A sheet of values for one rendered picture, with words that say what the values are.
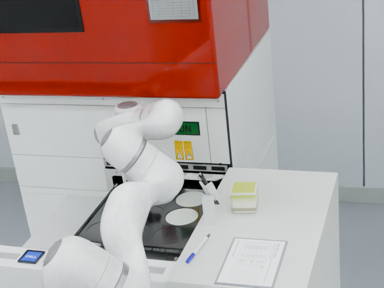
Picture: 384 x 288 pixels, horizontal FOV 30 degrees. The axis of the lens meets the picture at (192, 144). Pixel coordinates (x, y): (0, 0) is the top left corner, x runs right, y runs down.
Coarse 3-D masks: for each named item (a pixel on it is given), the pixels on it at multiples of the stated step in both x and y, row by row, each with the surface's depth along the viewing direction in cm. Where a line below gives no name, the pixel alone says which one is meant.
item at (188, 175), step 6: (108, 168) 247; (114, 168) 246; (108, 174) 247; (114, 174) 247; (120, 174) 246; (186, 174) 238; (192, 174) 237; (198, 174) 236; (204, 174) 236; (210, 174) 235; (216, 174) 234; (222, 174) 234; (108, 180) 248; (114, 180) 250; (210, 180) 236; (216, 180) 235; (108, 186) 250
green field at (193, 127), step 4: (184, 124) 231; (188, 124) 230; (192, 124) 230; (196, 124) 229; (180, 128) 232; (184, 128) 231; (188, 128) 231; (192, 128) 231; (196, 128) 230; (180, 132) 233; (184, 132) 232; (188, 132) 232; (192, 132) 231; (196, 132) 231
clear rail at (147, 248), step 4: (96, 244) 211; (100, 244) 211; (144, 248) 206; (148, 248) 206; (152, 248) 206; (156, 248) 205; (164, 248) 205; (168, 248) 205; (160, 252) 205; (164, 252) 205; (168, 252) 204; (172, 252) 204; (176, 252) 203; (180, 252) 203
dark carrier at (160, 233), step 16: (160, 208) 227; (176, 208) 225; (192, 208) 224; (96, 224) 222; (160, 224) 218; (192, 224) 216; (96, 240) 213; (144, 240) 210; (160, 240) 210; (176, 240) 209
